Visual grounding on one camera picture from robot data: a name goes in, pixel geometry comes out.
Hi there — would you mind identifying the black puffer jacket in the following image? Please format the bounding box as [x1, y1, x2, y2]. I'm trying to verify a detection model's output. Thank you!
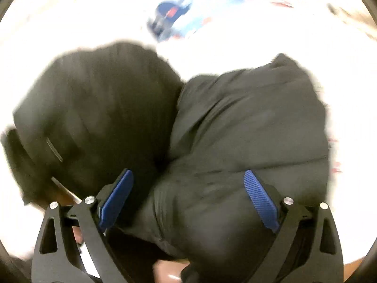
[1, 42, 329, 282]

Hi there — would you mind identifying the blue whale curtain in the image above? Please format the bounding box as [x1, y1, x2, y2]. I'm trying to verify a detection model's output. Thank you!
[147, 0, 293, 42]

